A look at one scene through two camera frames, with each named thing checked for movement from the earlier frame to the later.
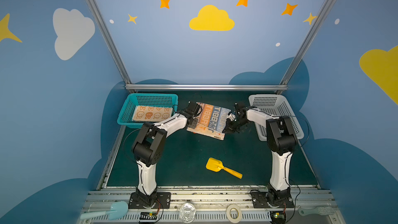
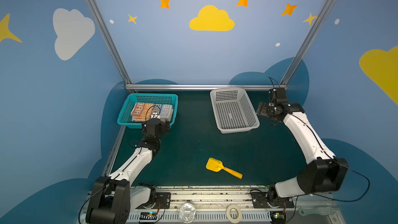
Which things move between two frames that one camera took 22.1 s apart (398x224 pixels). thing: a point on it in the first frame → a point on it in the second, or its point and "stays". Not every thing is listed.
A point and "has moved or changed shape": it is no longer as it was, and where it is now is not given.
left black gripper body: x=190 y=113 → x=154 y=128
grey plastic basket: x=276 y=105 has moved or changed shape
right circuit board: x=278 y=217 stays
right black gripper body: x=234 y=122 → x=266 y=110
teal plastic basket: x=126 y=115 stays
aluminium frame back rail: x=142 y=87 stays
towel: x=211 y=121 → x=141 y=111
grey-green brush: x=322 y=210 stays
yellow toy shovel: x=216 y=166 stays
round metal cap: x=187 y=213 stays
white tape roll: x=238 y=219 stays
